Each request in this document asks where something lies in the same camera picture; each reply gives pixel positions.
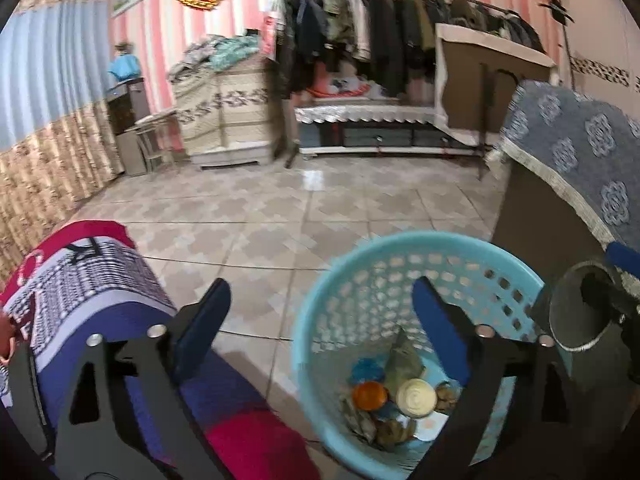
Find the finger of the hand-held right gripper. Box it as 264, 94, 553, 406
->
606, 242, 640, 273
580, 272, 640, 313

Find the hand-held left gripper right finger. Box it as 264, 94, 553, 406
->
412, 275, 606, 480

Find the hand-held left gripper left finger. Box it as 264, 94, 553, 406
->
52, 277, 233, 480

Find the olive bag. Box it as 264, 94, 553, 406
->
382, 327, 426, 401

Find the brown paper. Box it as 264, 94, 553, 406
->
435, 382, 458, 411
375, 417, 416, 448

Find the blue plastic bag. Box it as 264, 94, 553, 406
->
350, 357, 386, 386

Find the black cylindrical container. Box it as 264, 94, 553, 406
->
530, 260, 640, 461

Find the light blue printed packaging sheet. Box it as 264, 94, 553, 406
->
417, 410, 451, 441

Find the orange tangerine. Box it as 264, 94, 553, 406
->
352, 381, 388, 411

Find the light blue plastic basket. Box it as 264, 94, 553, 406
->
290, 230, 573, 480

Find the blue patterned tablecloth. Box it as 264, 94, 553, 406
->
485, 80, 640, 261

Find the grey water dispenser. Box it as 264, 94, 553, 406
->
106, 77, 153, 177

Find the small white stool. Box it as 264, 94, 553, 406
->
134, 110, 183, 173

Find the cloth-covered cabinet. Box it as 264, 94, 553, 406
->
172, 55, 281, 168

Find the low stand with lace cloth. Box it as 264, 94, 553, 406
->
294, 100, 488, 161

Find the brown white-edged furniture cover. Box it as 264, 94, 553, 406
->
434, 22, 558, 146

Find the black floor stand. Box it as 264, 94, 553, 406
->
539, 0, 576, 86

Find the blue floral curtain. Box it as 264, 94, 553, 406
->
0, 0, 126, 281

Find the blue covered water bottle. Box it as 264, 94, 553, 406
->
109, 55, 143, 83

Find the pile of folded clothes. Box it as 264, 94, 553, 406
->
167, 34, 263, 83

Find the pink hanging bag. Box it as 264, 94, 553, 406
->
260, 12, 278, 56

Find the black metal frame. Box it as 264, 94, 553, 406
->
477, 62, 518, 181

